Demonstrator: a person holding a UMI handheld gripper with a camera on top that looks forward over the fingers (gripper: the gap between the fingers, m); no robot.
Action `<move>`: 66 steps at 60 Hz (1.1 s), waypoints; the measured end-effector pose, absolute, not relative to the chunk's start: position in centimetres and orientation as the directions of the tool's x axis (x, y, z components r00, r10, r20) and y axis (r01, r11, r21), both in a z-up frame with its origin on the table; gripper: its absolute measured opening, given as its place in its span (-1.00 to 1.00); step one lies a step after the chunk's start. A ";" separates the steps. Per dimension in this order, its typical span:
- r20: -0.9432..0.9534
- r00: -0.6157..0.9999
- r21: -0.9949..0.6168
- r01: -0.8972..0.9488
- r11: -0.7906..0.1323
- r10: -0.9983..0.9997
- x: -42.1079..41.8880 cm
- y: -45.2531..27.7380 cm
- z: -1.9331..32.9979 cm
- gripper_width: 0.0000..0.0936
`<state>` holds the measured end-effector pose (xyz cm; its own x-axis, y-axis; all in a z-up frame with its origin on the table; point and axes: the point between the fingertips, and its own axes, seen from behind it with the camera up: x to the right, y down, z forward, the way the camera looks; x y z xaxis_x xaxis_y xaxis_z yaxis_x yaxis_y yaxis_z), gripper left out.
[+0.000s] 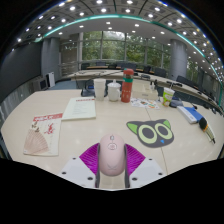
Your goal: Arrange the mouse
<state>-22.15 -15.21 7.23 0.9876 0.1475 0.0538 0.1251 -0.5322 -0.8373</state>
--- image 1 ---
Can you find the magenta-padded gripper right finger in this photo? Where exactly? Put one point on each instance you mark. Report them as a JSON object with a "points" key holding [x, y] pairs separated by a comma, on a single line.
{"points": [[135, 159]]}

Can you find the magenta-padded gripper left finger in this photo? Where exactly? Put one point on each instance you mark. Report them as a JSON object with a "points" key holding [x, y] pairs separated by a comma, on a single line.
{"points": [[89, 158]]}

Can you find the pink computer mouse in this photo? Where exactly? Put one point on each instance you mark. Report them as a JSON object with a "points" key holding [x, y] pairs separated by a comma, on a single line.
{"points": [[112, 155]]}

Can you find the cat-shaped grey mouse pad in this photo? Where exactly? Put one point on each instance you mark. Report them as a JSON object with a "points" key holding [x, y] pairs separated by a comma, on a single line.
{"points": [[151, 133]]}

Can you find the white paper document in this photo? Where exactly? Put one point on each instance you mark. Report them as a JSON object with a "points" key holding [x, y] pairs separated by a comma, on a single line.
{"points": [[80, 108]]}

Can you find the booklet with red fan print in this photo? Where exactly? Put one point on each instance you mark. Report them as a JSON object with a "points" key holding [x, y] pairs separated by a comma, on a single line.
{"points": [[43, 135]]}

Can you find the colourful sticker sheet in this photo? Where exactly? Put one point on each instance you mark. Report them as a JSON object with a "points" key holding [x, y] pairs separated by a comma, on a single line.
{"points": [[145, 103]]}

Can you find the stack of white paper cups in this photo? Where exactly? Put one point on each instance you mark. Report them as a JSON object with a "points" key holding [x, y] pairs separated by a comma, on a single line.
{"points": [[99, 90]]}

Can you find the beige box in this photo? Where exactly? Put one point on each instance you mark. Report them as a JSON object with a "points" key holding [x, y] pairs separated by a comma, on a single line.
{"points": [[145, 90]]}

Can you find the green and white paper cup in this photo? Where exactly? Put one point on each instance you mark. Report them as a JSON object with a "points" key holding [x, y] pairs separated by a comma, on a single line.
{"points": [[167, 97]]}

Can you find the white lidded mug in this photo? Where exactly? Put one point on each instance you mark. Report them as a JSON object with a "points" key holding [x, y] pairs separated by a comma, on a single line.
{"points": [[114, 92]]}

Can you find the blue and white book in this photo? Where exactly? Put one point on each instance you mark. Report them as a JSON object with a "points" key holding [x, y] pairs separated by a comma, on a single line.
{"points": [[189, 114]]}

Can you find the red bottle with green band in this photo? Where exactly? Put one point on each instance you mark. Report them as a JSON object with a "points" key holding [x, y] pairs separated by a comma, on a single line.
{"points": [[127, 88]]}

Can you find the black microphone with yellow band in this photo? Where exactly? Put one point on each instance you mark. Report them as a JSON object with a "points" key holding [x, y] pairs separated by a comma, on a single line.
{"points": [[203, 123]]}

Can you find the white standing appliance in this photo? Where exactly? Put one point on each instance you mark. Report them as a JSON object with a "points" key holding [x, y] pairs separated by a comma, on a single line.
{"points": [[51, 80]]}

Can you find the grey microwave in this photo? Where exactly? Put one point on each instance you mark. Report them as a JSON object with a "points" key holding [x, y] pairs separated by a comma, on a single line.
{"points": [[40, 84]]}

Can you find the dark office chairs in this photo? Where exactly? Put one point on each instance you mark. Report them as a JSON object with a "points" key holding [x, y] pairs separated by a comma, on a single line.
{"points": [[160, 71]]}

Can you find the ceiling lights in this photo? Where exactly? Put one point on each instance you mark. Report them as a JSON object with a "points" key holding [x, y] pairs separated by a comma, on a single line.
{"points": [[103, 10]]}

